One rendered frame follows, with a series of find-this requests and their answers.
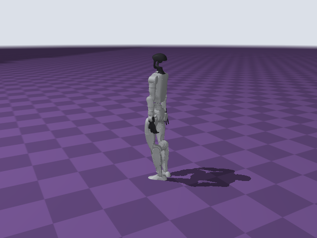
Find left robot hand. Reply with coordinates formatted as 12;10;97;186
149;117;159;134

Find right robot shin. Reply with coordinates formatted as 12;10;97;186
161;141;169;173

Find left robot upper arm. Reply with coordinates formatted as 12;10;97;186
148;75;158;102

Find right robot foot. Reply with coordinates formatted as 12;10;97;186
162;170;171;177

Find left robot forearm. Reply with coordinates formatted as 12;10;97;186
147;97;155;121

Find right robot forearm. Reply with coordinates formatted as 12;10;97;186
161;95;167;112

